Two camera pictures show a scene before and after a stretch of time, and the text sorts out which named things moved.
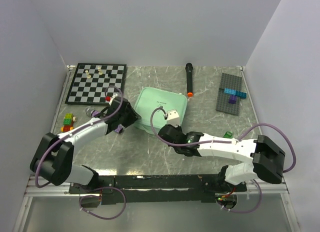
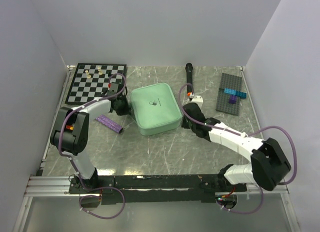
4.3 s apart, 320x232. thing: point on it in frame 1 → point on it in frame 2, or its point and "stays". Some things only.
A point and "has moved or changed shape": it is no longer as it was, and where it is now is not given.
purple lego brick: x=233 y=99 stays
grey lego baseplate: x=228 y=81 stays
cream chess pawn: x=88 y=76 stays
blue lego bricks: x=240 y=94 stays
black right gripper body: x=178 y=128 → x=188 y=124
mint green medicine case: x=147 y=99 has moved or changed shape
